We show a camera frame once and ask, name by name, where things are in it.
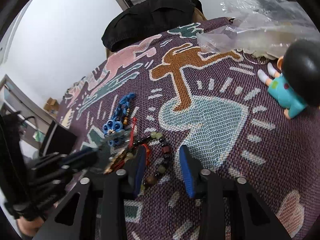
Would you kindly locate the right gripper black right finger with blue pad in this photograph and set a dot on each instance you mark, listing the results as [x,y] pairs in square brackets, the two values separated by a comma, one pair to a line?
[249,216]

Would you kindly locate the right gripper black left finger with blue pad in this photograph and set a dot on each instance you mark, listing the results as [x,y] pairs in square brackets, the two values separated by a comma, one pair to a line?
[75,217]

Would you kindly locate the red tassel charm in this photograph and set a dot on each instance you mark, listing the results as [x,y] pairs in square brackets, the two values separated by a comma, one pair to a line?
[134,144]

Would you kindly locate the person's left hand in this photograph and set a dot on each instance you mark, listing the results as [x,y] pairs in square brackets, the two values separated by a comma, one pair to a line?
[29,229]

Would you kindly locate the black open gift box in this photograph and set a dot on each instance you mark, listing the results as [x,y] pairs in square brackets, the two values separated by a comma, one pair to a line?
[58,139]

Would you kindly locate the cardboard box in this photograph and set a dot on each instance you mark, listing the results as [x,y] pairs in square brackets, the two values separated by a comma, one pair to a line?
[52,107]

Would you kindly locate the patterned purple woven blanket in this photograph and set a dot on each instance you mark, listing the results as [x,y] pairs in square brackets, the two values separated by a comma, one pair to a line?
[214,104]

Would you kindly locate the black haired boy figurine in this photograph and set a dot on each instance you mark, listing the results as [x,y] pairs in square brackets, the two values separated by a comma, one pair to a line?
[294,84]

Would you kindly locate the clear plastic bag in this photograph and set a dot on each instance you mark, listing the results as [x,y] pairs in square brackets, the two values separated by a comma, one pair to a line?
[260,27]

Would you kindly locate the black jacket on chair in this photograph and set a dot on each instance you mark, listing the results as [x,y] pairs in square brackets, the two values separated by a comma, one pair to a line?
[146,19]

